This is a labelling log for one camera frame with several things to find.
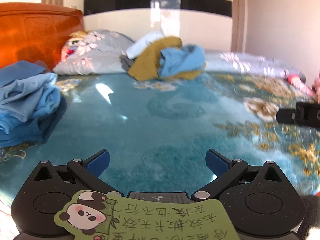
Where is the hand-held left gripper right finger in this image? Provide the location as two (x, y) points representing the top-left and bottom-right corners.
(191, 149), (288, 200)

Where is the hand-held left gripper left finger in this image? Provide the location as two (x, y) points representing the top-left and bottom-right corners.
(25, 149), (125, 198)

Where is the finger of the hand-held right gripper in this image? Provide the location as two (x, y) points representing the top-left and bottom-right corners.
(276, 108), (297, 125)

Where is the blue knit sweater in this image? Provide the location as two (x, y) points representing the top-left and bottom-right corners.
(159, 44), (206, 78)

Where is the pink red cloth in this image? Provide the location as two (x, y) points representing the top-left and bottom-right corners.
(286, 72), (320, 96)

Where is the green panda note card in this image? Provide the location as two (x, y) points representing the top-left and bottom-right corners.
(54, 190), (242, 240)

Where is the teal floral blanket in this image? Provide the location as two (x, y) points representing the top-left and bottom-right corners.
(0, 69), (320, 230)

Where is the folded dark blue garment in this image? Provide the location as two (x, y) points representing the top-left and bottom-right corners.
(0, 95), (68, 148)

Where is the folded light blue fleece garment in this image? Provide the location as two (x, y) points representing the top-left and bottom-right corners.
(0, 72), (61, 123)

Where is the dark cloth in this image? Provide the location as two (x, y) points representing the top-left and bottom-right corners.
(299, 194), (320, 240)

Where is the grey garment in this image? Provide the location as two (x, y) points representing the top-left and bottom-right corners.
(121, 55), (137, 71)

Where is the grey floral quilt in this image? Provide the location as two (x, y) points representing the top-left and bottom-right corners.
(52, 29), (308, 81)

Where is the mustard yellow knit sweater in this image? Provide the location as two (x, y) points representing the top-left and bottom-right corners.
(128, 37), (203, 82)

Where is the colourful cartoon print pillow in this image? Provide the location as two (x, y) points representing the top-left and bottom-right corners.
(61, 31), (87, 62)

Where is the folded medium blue garment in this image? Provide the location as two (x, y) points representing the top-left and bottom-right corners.
(0, 60), (47, 88)

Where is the pale blue garment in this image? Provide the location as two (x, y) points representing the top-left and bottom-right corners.
(126, 31), (166, 58)

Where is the white wardrobe with black stripe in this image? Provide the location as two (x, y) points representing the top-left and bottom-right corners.
(82, 0), (248, 55)

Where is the orange wooden headboard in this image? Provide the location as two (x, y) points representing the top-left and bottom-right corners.
(0, 2), (85, 72)

